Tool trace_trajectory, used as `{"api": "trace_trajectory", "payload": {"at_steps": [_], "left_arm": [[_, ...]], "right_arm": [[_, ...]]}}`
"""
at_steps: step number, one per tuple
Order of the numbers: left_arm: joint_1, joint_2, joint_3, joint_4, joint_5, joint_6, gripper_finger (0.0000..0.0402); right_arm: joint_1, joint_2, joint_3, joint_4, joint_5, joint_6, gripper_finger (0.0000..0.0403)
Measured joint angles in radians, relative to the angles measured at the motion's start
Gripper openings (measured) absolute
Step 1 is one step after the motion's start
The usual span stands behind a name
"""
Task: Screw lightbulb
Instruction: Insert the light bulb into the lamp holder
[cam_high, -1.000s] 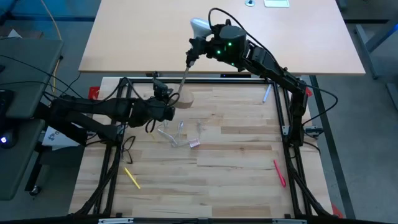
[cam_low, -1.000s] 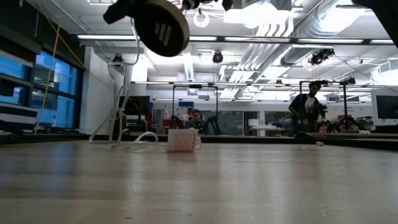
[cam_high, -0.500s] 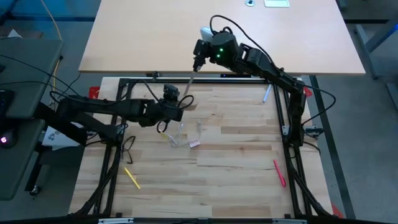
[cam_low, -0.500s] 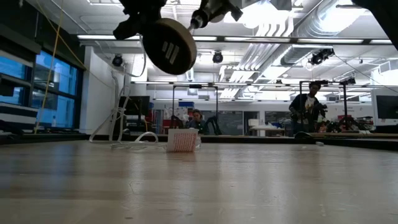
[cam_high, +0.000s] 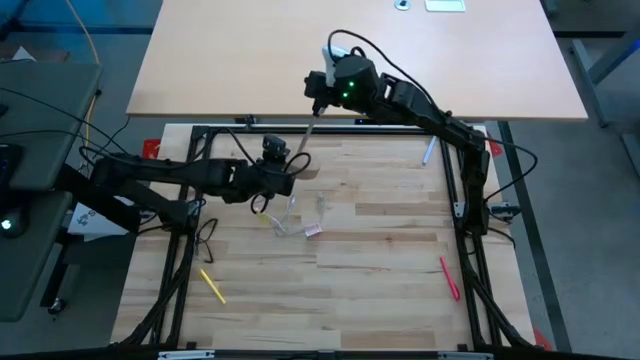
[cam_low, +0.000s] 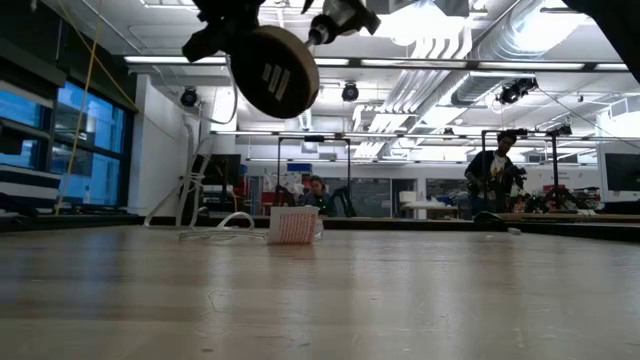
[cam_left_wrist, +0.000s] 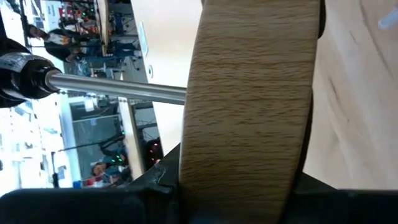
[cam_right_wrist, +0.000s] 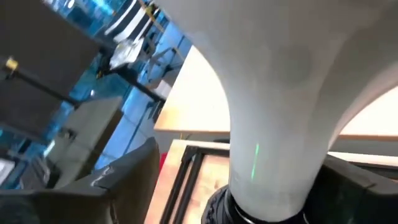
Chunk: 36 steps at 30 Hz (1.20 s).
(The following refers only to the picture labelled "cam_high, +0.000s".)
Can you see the white rectangular device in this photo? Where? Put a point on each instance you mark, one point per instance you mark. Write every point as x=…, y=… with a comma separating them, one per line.
x=445, y=5

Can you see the red marker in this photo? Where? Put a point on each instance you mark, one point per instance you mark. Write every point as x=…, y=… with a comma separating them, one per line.
x=450, y=280

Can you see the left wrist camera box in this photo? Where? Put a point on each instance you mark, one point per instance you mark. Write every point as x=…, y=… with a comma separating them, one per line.
x=275, y=145

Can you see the silver metal bracket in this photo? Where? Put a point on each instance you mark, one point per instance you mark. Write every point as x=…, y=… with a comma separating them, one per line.
x=185, y=355
x=465, y=356

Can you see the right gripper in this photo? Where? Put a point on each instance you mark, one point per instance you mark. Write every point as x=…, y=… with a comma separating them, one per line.
x=357, y=80

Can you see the white printed paper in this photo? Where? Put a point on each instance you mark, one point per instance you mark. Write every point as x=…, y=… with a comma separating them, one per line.
x=95, y=222

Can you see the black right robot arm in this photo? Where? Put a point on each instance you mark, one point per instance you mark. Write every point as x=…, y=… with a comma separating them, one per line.
x=440, y=117

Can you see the black aluminium table frame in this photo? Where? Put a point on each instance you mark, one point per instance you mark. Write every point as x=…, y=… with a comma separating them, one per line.
x=350, y=130

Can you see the round desk grommet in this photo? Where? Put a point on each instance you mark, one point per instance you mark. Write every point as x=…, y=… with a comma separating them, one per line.
x=402, y=4

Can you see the red corner tag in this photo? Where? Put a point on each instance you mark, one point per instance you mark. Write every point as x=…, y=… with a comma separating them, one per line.
x=542, y=342
x=495, y=148
x=151, y=149

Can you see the grey metal table leg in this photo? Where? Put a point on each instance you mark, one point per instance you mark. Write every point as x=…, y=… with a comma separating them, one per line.
x=590, y=85

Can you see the light wood desk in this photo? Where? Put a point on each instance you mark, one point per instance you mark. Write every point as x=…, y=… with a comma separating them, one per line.
x=225, y=60

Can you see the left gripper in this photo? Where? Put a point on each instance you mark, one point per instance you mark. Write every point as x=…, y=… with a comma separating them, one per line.
x=265, y=180

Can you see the small silver frame bracket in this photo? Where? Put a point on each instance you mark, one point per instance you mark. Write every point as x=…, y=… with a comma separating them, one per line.
x=459, y=209

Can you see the black caster wheel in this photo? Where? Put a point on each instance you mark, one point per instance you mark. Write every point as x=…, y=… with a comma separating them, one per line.
x=56, y=306

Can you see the white pen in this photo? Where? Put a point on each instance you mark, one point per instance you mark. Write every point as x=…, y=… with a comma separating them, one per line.
x=429, y=150

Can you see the clear plastic bag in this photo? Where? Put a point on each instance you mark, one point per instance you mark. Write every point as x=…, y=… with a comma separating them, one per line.
x=282, y=231

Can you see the black keyboard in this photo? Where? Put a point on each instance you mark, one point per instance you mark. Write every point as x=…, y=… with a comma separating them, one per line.
x=7, y=167

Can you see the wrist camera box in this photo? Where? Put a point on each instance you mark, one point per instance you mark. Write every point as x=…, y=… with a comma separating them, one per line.
x=275, y=145
x=316, y=85

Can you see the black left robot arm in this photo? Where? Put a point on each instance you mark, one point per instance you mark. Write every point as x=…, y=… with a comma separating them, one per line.
x=165, y=170

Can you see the grey side desk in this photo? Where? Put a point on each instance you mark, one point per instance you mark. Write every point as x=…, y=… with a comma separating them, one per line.
x=30, y=280

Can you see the black computer mouse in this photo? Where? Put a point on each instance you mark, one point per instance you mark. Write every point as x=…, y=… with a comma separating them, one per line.
x=12, y=227

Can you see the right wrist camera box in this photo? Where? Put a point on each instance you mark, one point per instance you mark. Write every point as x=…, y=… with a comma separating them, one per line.
x=316, y=85

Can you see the yellow marker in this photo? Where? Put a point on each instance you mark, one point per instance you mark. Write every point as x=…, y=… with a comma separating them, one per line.
x=213, y=286

